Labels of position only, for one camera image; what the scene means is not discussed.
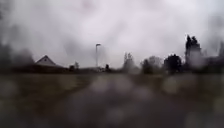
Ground leaf-strewn grass verge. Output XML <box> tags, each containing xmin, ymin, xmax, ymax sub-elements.
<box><xmin>0</xmin><ymin>72</ymin><xmax>101</xmax><ymax>128</ymax></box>
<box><xmin>129</xmin><ymin>71</ymin><xmax>224</xmax><ymax>128</ymax></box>

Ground street lamp pole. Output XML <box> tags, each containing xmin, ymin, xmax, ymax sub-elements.
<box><xmin>95</xmin><ymin>43</ymin><xmax>102</xmax><ymax>69</ymax></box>

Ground tall dark evergreen tree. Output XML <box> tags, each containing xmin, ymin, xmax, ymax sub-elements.
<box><xmin>184</xmin><ymin>34</ymin><xmax>203</xmax><ymax>69</ymax></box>

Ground grey asphalt path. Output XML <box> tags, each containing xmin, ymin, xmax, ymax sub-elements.
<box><xmin>39</xmin><ymin>71</ymin><xmax>208</xmax><ymax>128</ymax></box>

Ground dark hedge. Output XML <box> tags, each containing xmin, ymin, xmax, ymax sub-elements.
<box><xmin>0</xmin><ymin>63</ymin><xmax>101</xmax><ymax>75</ymax></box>

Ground row of dark trees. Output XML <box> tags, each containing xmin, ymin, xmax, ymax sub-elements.
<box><xmin>121</xmin><ymin>52</ymin><xmax>184</xmax><ymax>75</ymax></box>

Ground white gabled house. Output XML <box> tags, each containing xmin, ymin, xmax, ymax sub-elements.
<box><xmin>34</xmin><ymin>54</ymin><xmax>63</xmax><ymax>68</ymax></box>

